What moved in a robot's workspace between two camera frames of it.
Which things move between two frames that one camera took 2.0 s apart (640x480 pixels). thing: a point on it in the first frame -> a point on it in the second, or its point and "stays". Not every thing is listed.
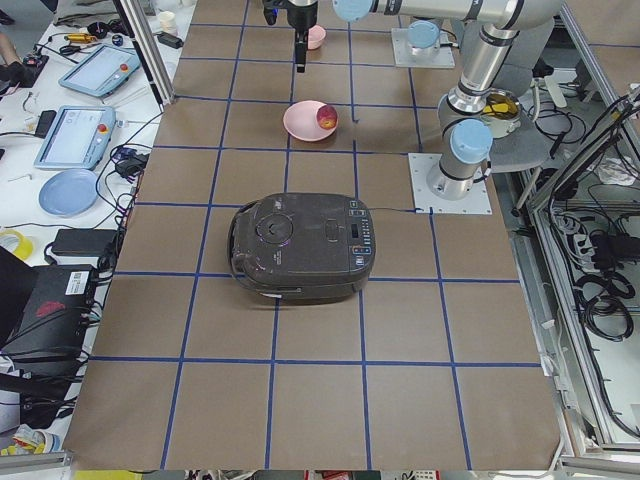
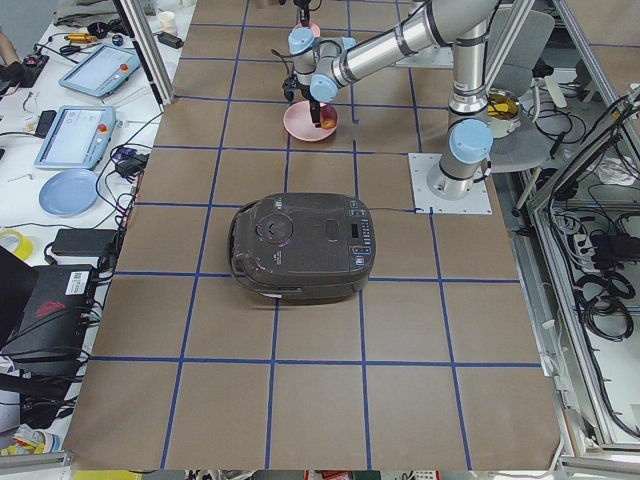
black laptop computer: [45, 310] stays
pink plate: [300, 121] stays
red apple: [327, 117] stays
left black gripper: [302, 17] -> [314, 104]
